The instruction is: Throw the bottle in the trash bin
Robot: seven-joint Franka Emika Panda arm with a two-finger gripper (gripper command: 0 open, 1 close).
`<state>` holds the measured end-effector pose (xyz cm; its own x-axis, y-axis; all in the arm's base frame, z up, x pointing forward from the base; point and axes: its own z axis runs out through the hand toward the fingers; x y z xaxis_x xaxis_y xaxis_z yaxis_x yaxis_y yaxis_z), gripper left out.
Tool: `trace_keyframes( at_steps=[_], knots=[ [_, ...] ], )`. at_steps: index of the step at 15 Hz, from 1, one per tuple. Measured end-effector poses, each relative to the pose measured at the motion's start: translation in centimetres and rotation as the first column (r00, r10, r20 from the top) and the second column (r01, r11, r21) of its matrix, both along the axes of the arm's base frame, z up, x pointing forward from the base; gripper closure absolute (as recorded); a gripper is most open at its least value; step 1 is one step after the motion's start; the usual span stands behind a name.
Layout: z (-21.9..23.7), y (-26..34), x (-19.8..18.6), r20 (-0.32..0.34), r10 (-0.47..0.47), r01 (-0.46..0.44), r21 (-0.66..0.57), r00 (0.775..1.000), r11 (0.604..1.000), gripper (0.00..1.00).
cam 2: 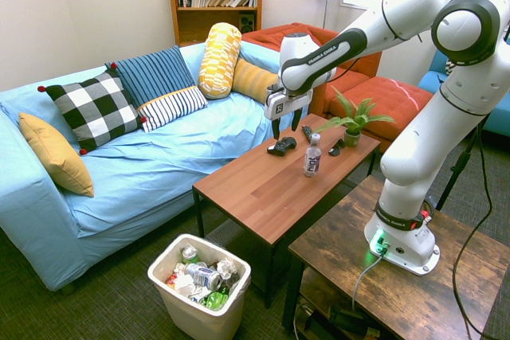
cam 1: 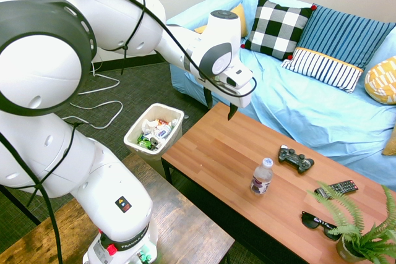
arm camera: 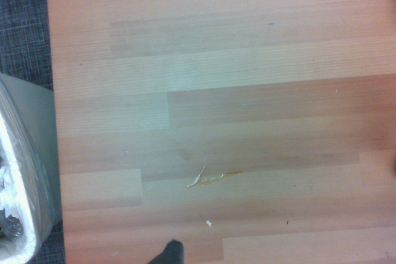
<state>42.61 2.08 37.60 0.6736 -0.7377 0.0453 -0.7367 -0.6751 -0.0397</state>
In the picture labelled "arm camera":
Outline white plastic trash bin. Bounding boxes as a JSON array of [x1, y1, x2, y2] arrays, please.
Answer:
[[0, 72, 65, 264]]

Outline crumpled white tissue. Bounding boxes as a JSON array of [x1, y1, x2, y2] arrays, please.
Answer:
[[0, 160, 19, 215]]

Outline crushed silver drink can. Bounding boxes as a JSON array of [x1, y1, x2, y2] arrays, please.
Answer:
[[0, 216, 25, 242]]

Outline clear plastic bin liner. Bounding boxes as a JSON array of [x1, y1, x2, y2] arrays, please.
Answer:
[[0, 111, 43, 264]]

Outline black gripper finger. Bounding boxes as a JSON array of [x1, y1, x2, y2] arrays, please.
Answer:
[[148, 239, 186, 264]]

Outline wooden coffee table black legs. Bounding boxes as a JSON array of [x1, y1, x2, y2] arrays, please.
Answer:
[[45, 0, 396, 264]]

